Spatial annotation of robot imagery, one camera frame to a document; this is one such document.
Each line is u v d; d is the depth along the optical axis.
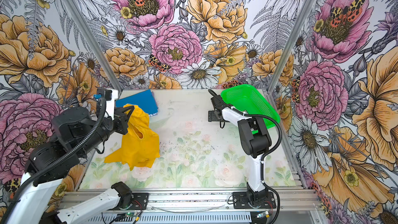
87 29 0.88
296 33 0.89
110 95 0.45
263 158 0.56
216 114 0.76
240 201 0.73
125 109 0.52
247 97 1.16
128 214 0.71
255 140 0.54
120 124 0.46
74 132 0.36
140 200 0.73
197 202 0.76
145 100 1.15
